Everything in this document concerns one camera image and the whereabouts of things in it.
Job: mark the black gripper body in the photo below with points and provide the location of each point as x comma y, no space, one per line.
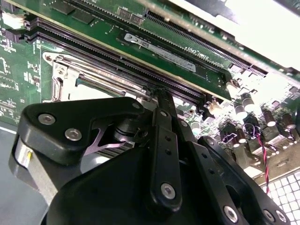
105,199

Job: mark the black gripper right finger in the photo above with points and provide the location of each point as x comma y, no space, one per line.
211,168

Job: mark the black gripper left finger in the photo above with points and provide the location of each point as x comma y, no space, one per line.
58,126

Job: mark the silver CPU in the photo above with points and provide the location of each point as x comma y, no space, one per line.
93,90

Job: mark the metal socket cover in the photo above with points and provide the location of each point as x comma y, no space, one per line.
66,71

